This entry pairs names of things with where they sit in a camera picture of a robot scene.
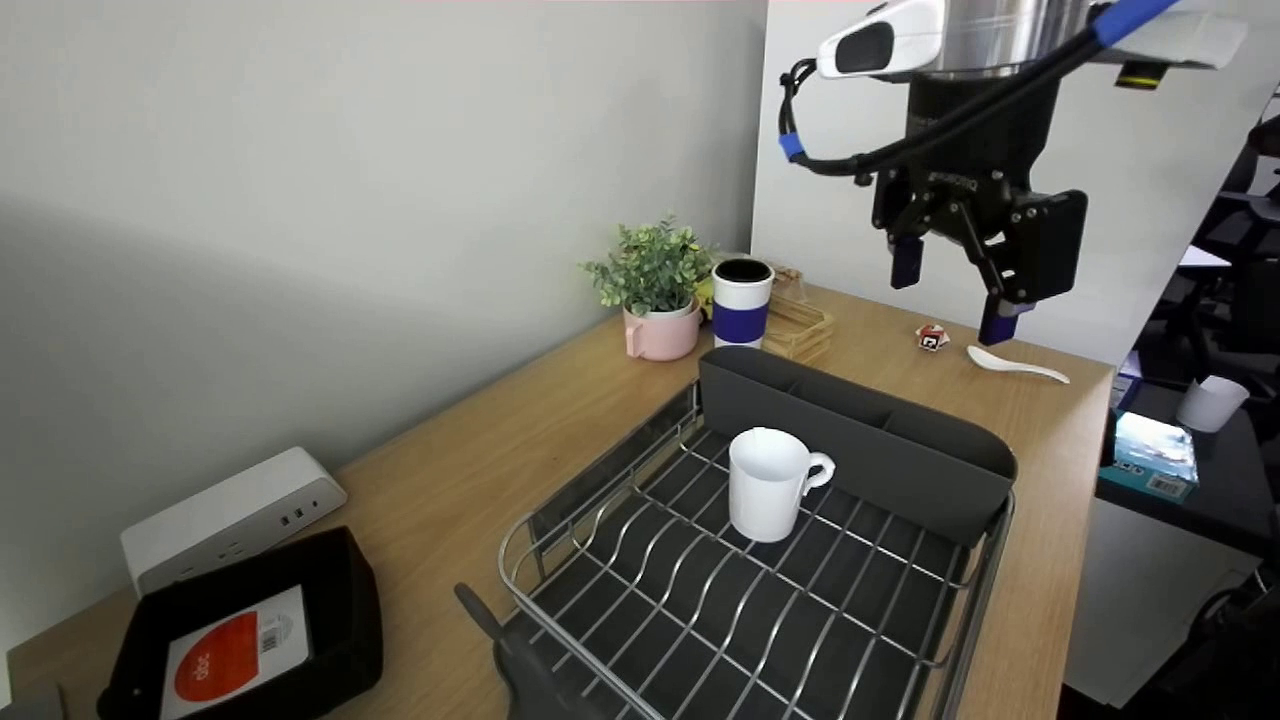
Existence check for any small red white toy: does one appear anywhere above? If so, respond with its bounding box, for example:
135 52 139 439
911 325 954 351

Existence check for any white plastic spoon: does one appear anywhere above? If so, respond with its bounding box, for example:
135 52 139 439
964 344 1074 387

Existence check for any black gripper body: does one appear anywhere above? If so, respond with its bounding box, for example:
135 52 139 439
874 167 1088 303

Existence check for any white ceramic cup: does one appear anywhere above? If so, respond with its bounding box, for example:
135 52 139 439
729 430 837 545

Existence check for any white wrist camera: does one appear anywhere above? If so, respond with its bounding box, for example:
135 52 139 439
818 0 943 78

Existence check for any black tray with red disc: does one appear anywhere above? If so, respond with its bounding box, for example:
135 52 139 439
97 527 383 720

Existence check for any white electronics box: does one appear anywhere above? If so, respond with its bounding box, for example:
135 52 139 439
121 447 347 598

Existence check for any white tumbler with blue sleeve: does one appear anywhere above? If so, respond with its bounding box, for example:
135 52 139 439
714 257 772 349

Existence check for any steel and black dish rack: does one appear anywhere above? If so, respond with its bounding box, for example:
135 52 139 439
470 351 1015 720

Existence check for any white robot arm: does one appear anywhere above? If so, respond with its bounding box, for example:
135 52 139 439
874 0 1245 344

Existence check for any green plant in pink pot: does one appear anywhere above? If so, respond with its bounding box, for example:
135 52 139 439
586 220 714 359

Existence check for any wooden slat crate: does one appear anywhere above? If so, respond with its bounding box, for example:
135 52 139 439
763 299 832 359

